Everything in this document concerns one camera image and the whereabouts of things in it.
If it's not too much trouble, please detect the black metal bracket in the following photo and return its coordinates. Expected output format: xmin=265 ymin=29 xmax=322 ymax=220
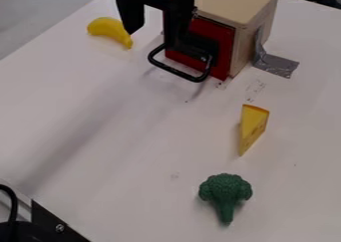
xmin=0 ymin=199 xmax=93 ymax=242

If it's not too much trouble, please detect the yellow toy cheese wedge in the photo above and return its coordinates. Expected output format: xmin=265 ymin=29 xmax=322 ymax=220
xmin=236 ymin=104 xmax=272 ymax=157

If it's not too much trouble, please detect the red drawer with black handle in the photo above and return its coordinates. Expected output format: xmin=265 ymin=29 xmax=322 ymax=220
xmin=146 ymin=14 xmax=237 ymax=84

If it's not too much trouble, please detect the green toy broccoli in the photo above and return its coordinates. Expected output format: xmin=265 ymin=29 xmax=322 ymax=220
xmin=196 ymin=172 xmax=255 ymax=226

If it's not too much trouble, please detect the black cable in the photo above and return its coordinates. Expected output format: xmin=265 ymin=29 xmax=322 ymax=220
xmin=0 ymin=183 xmax=21 ymax=224

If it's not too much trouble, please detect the yellow toy banana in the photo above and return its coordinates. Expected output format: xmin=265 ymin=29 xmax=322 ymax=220
xmin=85 ymin=16 xmax=135 ymax=51

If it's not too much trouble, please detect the grey tape strip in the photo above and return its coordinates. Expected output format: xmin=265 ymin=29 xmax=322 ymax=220
xmin=251 ymin=26 xmax=301 ymax=80

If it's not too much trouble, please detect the beige cabinet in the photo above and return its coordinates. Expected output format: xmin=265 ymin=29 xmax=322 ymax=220
xmin=192 ymin=0 xmax=287 ymax=78

